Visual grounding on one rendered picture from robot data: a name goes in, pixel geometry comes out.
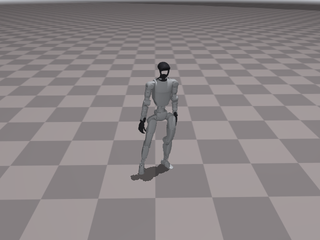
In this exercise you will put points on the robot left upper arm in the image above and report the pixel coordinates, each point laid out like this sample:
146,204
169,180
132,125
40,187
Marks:
174,96

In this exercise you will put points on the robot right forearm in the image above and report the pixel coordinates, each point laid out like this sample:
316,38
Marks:
144,111

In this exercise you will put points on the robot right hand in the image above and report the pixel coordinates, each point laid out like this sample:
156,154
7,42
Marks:
141,125

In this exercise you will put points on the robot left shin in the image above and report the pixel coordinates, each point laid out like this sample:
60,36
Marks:
166,150

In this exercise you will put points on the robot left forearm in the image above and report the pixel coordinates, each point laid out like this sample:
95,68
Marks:
174,106

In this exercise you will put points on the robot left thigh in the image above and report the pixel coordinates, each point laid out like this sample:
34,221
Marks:
170,128

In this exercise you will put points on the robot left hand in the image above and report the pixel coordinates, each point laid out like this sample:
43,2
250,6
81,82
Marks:
175,114

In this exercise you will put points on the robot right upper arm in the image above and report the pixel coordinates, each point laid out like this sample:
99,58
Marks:
148,89

